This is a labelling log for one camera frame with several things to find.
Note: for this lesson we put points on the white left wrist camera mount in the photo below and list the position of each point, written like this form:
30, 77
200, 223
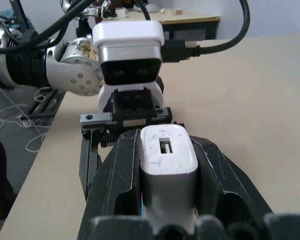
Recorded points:
127, 35

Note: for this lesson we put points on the white box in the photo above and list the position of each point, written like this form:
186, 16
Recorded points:
120, 13

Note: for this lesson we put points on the dark brown rounded object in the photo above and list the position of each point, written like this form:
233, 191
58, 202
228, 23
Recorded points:
0, 180

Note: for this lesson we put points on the white bowl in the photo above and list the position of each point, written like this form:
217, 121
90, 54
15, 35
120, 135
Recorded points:
151, 7

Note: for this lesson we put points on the black stand pole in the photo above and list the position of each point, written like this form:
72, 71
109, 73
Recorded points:
21, 15

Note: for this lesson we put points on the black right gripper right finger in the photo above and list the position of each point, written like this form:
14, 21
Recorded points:
215, 175

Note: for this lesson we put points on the black metal floor frame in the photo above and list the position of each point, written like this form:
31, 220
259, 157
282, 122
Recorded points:
41, 103

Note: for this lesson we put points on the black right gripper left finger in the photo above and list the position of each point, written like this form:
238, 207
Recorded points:
115, 175

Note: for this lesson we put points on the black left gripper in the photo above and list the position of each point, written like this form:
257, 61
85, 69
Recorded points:
132, 107

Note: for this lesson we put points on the white USB charger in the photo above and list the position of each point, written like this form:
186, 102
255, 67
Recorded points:
165, 160

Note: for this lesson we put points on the wooden top desk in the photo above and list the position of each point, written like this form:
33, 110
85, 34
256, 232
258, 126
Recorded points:
190, 18

